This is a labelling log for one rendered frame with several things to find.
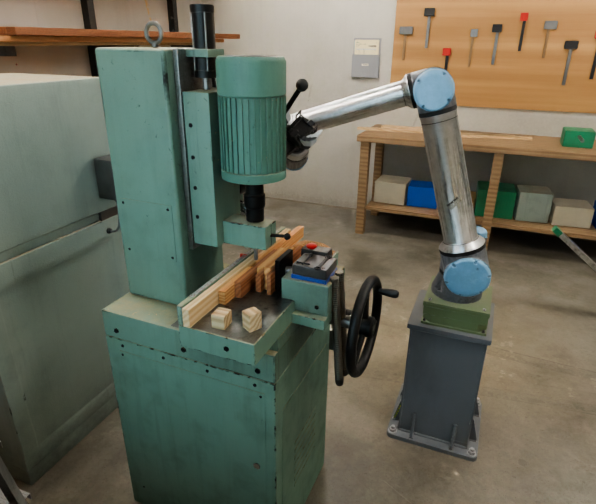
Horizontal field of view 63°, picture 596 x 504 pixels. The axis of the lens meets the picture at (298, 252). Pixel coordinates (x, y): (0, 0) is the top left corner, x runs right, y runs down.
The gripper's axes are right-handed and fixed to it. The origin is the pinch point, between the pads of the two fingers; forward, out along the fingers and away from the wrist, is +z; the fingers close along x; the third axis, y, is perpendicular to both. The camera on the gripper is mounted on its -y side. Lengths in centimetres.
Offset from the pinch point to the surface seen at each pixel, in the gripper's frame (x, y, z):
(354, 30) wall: -84, 188, -261
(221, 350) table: 28, -58, 10
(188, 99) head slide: -21.2, -17.6, 10.4
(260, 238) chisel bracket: 14.7, -30.1, -4.6
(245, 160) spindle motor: 0.3, -19.5, 10.2
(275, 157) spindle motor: 4.9, -13.3, 8.4
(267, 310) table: 30, -43, 2
